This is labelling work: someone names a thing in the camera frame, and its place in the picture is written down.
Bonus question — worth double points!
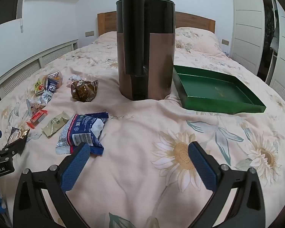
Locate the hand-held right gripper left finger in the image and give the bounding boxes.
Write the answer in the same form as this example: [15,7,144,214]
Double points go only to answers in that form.
[12,142,91,228]

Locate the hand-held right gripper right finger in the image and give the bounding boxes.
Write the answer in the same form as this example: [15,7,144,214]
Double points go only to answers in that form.
[188,141,266,228]

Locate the brown cream snack packet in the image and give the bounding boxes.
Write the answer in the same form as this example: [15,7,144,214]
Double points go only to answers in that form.
[6,127,30,146]

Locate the large blue white snack packet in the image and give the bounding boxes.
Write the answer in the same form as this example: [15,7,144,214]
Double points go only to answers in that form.
[55,112,109,156]

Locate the red white candy packet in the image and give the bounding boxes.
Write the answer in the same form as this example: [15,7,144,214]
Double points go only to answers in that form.
[27,110,48,129]

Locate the clear cookie packet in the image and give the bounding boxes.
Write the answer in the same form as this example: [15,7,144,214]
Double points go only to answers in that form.
[26,98,46,117]

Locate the olive green snack packet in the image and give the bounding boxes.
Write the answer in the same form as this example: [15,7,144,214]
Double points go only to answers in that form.
[41,113,70,137]

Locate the small white blue packet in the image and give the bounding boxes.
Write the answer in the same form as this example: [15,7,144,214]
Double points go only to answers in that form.
[39,91,54,105]

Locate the green tray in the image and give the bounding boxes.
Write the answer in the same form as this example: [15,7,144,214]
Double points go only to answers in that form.
[173,65,267,114]

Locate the green yellow snack packet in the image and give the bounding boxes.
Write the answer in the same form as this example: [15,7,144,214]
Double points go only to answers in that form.
[33,76,48,97]

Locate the bed with floral cover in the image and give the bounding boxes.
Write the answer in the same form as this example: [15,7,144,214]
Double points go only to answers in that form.
[0,27,285,228]

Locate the small dark blue packet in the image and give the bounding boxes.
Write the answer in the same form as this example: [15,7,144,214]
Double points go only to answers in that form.
[46,78,60,94]

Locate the white slatted radiator cover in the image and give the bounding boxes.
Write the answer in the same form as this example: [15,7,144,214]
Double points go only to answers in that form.
[0,39,78,107]

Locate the dark brown snack packet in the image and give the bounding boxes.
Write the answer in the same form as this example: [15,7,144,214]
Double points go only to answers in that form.
[71,79,99,102]

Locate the orange bread packet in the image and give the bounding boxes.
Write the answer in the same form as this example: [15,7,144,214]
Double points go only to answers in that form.
[46,71,63,88]

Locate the white wardrobe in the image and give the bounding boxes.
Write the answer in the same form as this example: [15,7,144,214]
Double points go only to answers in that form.
[229,0,285,100]

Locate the dark clothes in wardrobe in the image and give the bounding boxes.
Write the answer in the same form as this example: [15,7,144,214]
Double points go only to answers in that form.
[258,0,279,83]

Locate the wooden headboard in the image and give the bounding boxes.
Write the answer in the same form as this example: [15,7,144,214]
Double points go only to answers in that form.
[97,11,216,37]

